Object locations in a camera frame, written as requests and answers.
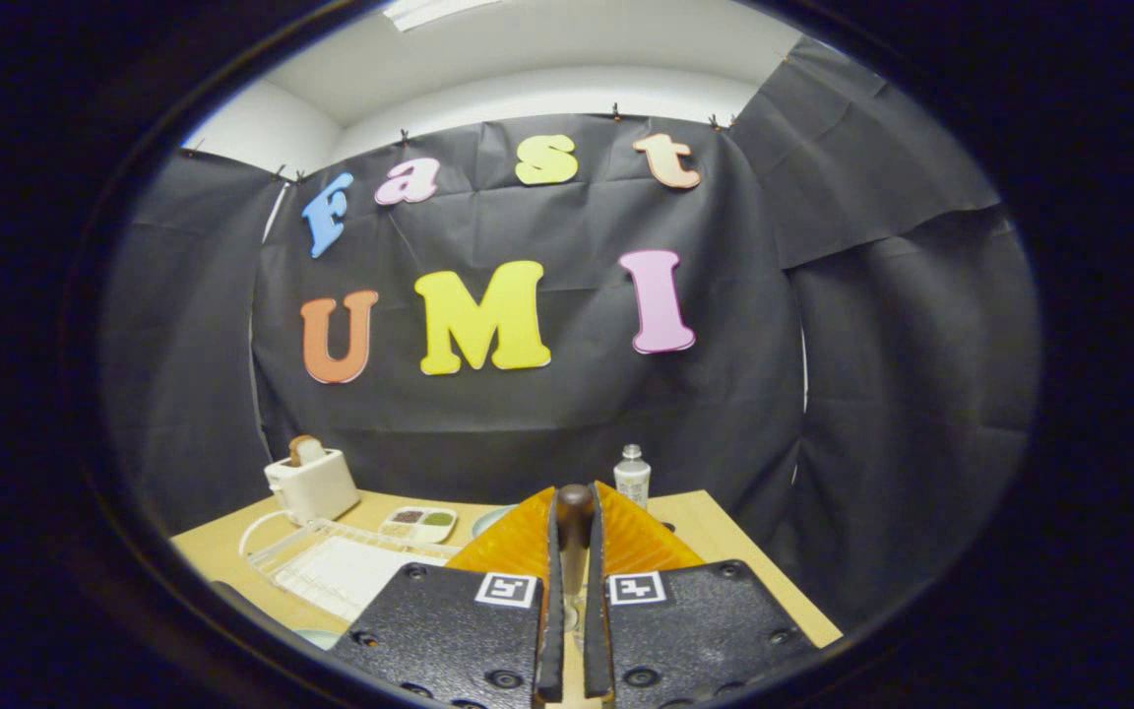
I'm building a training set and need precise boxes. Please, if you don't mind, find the ceiling light panel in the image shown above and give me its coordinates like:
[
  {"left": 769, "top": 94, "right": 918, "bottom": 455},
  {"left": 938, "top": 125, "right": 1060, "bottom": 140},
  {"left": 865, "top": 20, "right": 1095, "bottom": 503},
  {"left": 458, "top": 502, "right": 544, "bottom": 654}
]
[{"left": 385, "top": 0, "right": 489, "bottom": 31}]

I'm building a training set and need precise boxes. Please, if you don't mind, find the white wire dish rack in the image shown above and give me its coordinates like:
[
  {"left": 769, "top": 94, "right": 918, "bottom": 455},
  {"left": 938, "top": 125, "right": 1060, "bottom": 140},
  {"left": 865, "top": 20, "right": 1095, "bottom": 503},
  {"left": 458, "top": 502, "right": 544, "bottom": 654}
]
[{"left": 247, "top": 519, "right": 460, "bottom": 621}]

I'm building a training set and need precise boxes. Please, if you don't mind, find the white compartment tray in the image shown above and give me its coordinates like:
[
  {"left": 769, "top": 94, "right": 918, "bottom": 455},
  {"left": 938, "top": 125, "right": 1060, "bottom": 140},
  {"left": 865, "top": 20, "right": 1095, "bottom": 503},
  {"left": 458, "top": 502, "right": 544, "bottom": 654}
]
[{"left": 379, "top": 506, "right": 458, "bottom": 545}]

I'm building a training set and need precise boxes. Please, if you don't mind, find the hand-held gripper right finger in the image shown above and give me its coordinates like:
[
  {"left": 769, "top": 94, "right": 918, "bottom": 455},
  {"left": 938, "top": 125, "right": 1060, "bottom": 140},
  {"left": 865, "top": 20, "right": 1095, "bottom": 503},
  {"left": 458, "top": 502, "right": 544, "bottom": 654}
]
[{"left": 582, "top": 481, "right": 819, "bottom": 705}]

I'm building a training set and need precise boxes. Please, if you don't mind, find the white toaster cable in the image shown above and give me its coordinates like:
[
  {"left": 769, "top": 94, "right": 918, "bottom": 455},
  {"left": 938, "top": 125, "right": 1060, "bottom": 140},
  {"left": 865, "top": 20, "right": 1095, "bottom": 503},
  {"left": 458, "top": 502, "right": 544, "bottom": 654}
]
[{"left": 238, "top": 509, "right": 292, "bottom": 558}]

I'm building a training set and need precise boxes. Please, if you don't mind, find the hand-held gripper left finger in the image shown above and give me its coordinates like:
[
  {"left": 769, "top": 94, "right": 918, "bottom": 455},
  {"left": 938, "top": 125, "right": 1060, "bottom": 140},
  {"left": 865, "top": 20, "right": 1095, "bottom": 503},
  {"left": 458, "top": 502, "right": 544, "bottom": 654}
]
[{"left": 331, "top": 484, "right": 565, "bottom": 709}]

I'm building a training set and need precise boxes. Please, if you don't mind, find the white toaster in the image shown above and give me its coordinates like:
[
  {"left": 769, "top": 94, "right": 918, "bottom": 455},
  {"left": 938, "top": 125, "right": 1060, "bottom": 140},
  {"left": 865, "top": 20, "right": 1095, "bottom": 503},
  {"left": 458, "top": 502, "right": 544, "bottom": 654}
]
[{"left": 264, "top": 448, "right": 361, "bottom": 525}]

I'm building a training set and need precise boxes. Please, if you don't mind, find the white bottle with green label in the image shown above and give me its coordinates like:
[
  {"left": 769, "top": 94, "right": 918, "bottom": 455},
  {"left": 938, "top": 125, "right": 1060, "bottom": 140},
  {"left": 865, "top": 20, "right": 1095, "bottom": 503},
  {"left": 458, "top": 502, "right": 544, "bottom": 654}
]
[{"left": 613, "top": 444, "right": 652, "bottom": 510}]

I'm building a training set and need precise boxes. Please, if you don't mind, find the brown wooden-handled spoon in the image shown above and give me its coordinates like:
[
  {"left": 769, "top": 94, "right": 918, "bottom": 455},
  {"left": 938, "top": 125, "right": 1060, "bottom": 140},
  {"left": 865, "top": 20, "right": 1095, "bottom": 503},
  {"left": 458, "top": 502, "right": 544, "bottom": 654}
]
[{"left": 554, "top": 483, "right": 596, "bottom": 631}]

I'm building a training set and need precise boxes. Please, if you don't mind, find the black backdrop cloth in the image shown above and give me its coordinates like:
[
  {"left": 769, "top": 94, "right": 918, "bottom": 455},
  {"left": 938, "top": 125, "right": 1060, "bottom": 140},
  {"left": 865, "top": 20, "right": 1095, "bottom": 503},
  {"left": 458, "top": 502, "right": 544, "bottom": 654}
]
[{"left": 99, "top": 39, "right": 1040, "bottom": 631}]

